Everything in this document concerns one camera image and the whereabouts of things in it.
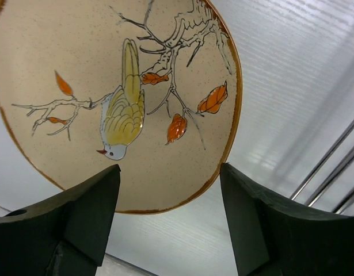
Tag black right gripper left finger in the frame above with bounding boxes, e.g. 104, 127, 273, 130
0, 164, 121, 275

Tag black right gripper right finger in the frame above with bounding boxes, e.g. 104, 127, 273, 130
220, 163, 354, 275

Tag beige floral ceramic plate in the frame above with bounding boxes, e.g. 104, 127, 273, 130
0, 1, 242, 214

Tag metal wire dish rack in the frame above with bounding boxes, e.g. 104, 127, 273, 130
283, 112, 354, 216

